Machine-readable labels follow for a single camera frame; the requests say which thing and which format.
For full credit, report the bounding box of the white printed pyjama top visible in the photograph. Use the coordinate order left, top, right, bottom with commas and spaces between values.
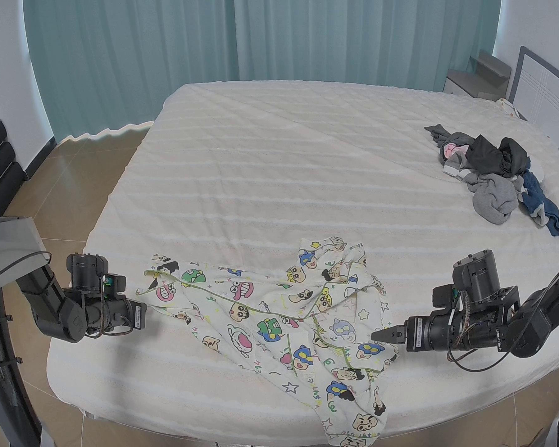
135, 236, 399, 447

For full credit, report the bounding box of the bed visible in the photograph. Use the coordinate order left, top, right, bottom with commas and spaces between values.
47, 46, 559, 447

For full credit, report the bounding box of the pile of clothes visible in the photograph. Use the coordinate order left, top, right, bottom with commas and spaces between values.
424, 124, 559, 237

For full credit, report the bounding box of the black cable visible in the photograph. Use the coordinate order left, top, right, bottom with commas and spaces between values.
446, 345, 513, 373
0, 251, 53, 295

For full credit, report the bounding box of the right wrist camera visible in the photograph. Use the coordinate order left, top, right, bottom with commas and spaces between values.
431, 284, 459, 318

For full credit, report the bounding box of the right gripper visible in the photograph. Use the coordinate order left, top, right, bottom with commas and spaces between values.
403, 313, 453, 354

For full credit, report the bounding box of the blue-green curtain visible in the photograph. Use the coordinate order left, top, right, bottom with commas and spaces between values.
23, 0, 504, 143

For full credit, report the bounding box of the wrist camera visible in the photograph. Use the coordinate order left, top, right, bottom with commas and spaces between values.
102, 274, 127, 298
431, 284, 459, 318

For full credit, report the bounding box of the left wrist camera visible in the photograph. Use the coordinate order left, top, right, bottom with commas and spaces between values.
102, 274, 127, 298

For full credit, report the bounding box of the white printed pillow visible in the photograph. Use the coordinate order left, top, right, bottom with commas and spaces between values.
496, 97, 527, 120

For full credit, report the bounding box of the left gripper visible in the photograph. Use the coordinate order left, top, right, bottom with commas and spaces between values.
100, 296, 149, 334

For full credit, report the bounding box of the grey bedside table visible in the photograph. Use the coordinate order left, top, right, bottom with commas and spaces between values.
446, 49, 512, 101

